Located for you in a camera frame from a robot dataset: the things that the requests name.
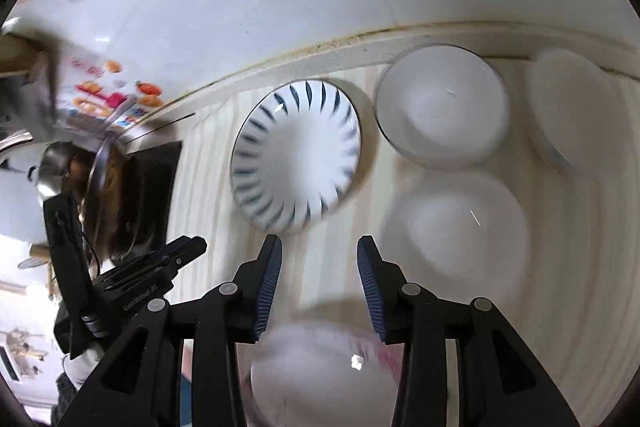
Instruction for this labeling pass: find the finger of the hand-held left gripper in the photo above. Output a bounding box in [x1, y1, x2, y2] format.
[147, 235, 208, 268]
[97, 257, 178, 293]

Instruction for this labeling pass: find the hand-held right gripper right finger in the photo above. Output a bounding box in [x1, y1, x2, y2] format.
[356, 235, 583, 427]

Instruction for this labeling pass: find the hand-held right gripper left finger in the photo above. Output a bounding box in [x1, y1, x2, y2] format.
[57, 234, 283, 427]

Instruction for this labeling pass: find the blue striped white plate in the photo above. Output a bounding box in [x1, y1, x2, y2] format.
[230, 79, 363, 235]

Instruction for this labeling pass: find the white bowl with blue band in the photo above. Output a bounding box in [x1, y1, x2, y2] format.
[527, 47, 631, 178]
[375, 44, 511, 168]

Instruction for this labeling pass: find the striped printed cloth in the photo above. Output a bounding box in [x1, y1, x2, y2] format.
[165, 57, 640, 427]

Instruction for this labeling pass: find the black cooktop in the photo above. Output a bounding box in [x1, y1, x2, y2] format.
[117, 141, 183, 255]

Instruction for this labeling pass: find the stainless steel steamer pot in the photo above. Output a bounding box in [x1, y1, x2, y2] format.
[29, 141, 76, 202]

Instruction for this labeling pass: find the dark frying pan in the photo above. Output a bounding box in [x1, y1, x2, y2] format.
[86, 134, 132, 233]

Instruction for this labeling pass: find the colourful wall sticker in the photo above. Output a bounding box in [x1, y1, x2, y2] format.
[55, 56, 166, 130]

